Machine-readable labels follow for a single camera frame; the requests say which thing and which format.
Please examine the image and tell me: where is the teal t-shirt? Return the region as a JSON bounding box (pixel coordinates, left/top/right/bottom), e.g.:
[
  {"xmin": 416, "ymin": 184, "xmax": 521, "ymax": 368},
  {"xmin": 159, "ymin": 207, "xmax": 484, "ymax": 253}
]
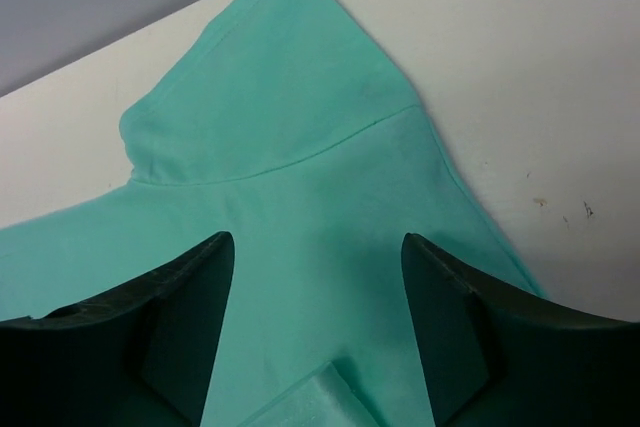
[{"xmin": 1, "ymin": 0, "xmax": 538, "ymax": 426}]

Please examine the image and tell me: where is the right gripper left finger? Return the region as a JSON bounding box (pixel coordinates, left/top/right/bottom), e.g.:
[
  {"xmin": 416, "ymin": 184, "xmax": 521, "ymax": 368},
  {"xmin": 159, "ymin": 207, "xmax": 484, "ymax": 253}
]
[{"xmin": 1, "ymin": 232, "xmax": 234, "ymax": 426}]

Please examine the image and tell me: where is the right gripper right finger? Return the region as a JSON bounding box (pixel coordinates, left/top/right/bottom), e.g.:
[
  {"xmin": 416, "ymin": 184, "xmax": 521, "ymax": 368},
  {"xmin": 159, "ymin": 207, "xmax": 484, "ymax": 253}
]
[{"xmin": 401, "ymin": 234, "xmax": 639, "ymax": 426}]

